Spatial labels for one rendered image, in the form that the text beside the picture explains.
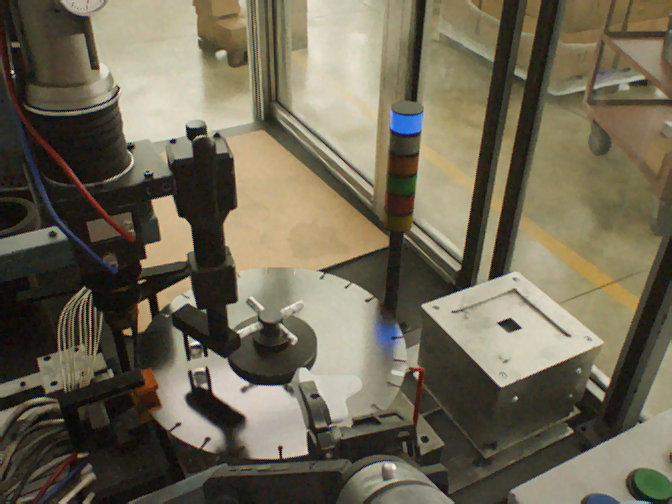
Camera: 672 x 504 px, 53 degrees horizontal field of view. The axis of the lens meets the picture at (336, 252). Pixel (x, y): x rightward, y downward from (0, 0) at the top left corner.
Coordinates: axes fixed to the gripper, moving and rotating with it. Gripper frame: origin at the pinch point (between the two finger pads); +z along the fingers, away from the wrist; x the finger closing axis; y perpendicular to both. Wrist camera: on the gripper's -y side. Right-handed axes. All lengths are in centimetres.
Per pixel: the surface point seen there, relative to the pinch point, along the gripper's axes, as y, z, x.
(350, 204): 29, 80, 23
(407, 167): 23.4, 25.9, 26.2
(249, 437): -4.5, 7.8, -1.5
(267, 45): 20, 111, 67
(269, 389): -1.2, 12.9, 2.0
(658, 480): 37.8, -0.7, -12.3
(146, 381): -14.6, 14.1, 5.1
